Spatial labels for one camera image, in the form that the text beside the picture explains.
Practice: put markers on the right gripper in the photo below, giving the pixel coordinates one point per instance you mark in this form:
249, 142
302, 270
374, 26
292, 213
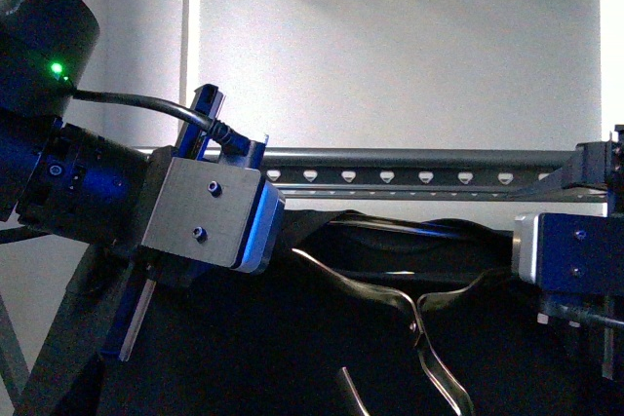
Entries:
573, 259

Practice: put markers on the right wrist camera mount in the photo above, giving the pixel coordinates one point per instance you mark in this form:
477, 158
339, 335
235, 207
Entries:
593, 165

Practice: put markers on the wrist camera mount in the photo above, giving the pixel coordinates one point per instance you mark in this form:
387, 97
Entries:
201, 126
593, 165

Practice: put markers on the grey metal rack rail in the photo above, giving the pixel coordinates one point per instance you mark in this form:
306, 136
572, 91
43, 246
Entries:
424, 175

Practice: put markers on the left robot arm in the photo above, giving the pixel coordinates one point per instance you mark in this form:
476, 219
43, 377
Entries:
60, 179

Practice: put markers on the black t-shirt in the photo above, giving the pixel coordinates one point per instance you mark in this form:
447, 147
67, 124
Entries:
271, 344

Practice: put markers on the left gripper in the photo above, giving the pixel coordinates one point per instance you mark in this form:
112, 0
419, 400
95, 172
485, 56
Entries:
210, 213

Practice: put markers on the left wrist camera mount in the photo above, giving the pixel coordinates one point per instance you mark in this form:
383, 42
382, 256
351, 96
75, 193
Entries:
201, 126

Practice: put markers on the metal clothes hanger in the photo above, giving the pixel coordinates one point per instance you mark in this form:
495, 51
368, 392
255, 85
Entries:
433, 367

